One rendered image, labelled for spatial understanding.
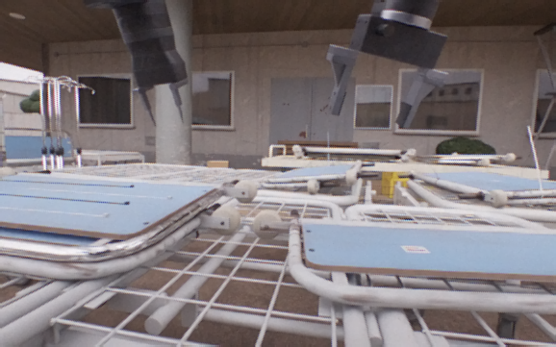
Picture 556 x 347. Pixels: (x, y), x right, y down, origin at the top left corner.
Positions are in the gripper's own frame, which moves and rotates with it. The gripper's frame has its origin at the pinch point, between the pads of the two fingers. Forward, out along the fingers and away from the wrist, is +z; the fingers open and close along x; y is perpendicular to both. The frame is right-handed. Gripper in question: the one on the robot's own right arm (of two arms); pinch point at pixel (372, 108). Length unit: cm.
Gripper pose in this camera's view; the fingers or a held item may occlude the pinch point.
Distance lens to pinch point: 51.2
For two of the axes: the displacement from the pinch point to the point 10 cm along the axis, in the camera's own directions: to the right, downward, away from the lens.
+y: 1.1, 4.9, -8.6
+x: 9.7, 1.3, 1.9
